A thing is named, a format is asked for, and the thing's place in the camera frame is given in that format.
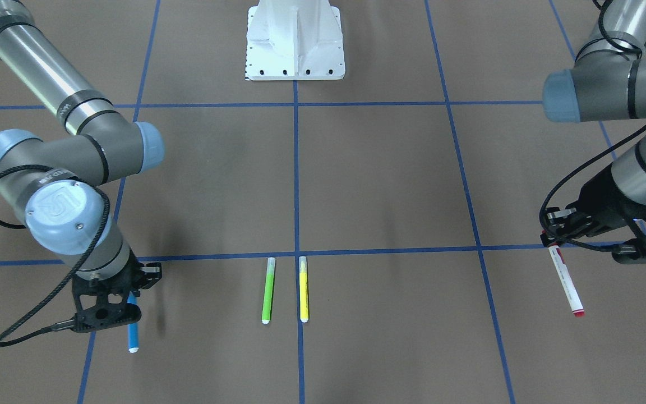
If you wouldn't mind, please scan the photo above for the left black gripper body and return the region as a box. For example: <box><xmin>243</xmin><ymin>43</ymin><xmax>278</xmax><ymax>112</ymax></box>
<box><xmin>559</xmin><ymin>168</ymin><xmax>644</xmax><ymax>240</ymax></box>

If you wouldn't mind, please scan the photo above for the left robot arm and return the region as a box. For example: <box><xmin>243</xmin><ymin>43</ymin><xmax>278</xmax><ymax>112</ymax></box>
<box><xmin>540</xmin><ymin>1</ymin><xmax>646</xmax><ymax>258</ymax></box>

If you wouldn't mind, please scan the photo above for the red white marker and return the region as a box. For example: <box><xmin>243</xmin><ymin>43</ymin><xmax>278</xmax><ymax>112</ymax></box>
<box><xmin>547</xmin><ymin>243</ymin><xmax>585</xmax><ymax>318</ymax></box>

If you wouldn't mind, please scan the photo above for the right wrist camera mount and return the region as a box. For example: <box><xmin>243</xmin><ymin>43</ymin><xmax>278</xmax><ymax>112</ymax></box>
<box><xmin>72</xmin><ymin>278</ymin><xmax>142</xmax><ymax>333</ymax></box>

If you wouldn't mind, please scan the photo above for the white central pedestal column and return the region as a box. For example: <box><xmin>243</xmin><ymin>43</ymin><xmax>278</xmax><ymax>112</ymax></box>
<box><xmin>244</xmin><ymin>1</ymin><xmax>346</xmax><ymax>81</ymax></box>

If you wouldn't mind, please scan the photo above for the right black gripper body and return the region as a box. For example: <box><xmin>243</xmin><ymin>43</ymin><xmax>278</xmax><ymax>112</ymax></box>
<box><xmin>73</xmin><ymin>259</ymin><xmax>150</xmax><ymax>297</ymax></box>

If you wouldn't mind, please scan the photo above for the green highlighter pen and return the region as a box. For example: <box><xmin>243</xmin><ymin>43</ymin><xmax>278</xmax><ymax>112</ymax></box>
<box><xmin>261</xmin><ymin>256</ymin><xmax>276</xmax><ymax>325</ymax></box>

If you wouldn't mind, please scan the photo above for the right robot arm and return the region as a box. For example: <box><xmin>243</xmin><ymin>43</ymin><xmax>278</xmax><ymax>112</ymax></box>
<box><xmin>0</xmin><ymin>1</ymin><xmax>165</xmax><ymax>294</ymax></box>

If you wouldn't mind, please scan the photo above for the blue highlighter pen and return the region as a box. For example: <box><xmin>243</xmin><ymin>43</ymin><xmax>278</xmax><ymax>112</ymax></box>
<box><xmin>127</xmin><ymin>292</ymin><xmax>139</xmax><ymax>354</ymax></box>

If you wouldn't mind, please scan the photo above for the yellow highlighter pen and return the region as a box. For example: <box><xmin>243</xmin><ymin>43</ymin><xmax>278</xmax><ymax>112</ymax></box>
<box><xmin>298</xmin><ymin>256</ymin><xmax>310</xmax><ymax>324</ymax></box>

